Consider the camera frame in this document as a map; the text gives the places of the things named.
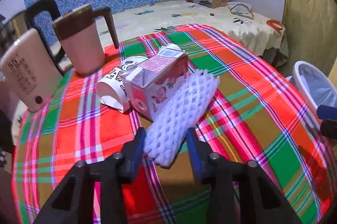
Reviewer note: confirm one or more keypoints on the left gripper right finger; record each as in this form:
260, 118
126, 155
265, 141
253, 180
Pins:
240, 192

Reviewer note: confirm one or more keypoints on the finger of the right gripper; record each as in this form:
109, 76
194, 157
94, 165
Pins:
328, 115

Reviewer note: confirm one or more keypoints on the yellow printed bed sheet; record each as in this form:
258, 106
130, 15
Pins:
254, 33

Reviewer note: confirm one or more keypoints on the red strawberry milk carton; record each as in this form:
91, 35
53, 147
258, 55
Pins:
150, 84

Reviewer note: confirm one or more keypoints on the pink mug with brown handle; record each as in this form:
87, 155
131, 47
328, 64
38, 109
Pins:
77, 33

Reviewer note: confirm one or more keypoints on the olive green curtain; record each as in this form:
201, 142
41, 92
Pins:
311, 33

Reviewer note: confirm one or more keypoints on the white foam fruit net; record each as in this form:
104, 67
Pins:
183, 111

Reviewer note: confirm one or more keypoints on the pink electric kettle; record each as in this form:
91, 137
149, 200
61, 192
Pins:
29, 66

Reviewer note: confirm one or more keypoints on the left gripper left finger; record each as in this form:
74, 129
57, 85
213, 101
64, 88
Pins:
72, 201

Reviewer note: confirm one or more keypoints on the white trash bin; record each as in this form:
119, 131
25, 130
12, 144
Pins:
315, 88

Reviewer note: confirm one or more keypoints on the patterned paper cup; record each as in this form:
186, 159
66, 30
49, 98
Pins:
110, 89

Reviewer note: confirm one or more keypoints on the orange scissors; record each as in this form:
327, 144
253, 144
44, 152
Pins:
276, 25

